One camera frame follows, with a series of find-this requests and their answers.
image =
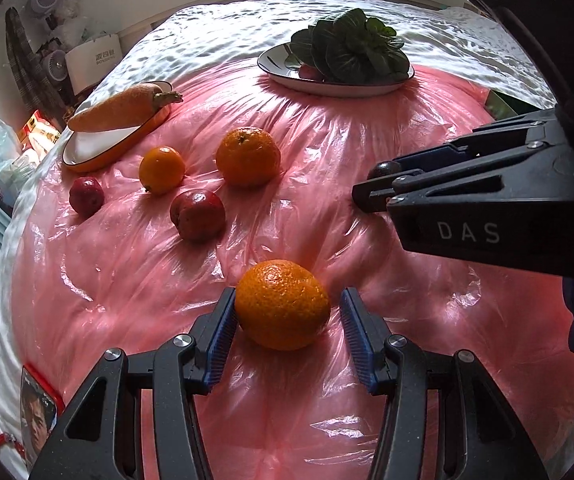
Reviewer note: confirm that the smartphone in red case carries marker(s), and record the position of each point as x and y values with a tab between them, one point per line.
40	408

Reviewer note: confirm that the large orange carrot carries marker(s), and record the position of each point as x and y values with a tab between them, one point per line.
125	109

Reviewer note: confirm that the dark purple plum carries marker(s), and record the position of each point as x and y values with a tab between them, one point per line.
384	169

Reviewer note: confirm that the red apple at left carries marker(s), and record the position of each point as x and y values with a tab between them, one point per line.
86	196

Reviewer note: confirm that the plaid hanging cloth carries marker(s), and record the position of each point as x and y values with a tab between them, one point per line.
34	88

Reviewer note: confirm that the smooth orange at back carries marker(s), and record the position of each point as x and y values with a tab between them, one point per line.
161	170

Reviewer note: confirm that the red apple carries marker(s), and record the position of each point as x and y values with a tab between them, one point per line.
86	196
198	215

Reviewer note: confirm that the white bed quilt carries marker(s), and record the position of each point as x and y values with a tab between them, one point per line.
456	42

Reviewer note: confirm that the white heart shaped plate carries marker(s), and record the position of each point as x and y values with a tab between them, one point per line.
282	67

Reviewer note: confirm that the bumpy orange at back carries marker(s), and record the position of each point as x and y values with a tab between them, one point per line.
248	157

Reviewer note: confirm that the dark green leafy vegetable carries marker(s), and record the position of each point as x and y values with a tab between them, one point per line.
352	48

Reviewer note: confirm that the pink plastic sheet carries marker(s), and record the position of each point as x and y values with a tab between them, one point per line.
125	278

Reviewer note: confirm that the orange rimmed white plate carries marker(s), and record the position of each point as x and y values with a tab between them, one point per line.
89	151

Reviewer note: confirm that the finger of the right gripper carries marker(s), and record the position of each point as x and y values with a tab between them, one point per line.
490	214
516	145

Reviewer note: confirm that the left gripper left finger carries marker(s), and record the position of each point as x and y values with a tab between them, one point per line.
99	435

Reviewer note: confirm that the red yellow snack package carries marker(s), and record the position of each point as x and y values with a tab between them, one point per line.
38	135

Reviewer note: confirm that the white paper bag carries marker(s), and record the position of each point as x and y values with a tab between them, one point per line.
89	63

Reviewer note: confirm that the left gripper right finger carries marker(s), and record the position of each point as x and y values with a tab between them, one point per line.
443	414

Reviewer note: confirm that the large bumpy orange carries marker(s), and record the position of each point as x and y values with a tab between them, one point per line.
281	306

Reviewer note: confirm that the red apple in middle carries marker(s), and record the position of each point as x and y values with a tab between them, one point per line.
198	215

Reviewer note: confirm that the green tray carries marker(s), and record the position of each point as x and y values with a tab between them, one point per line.
501	106

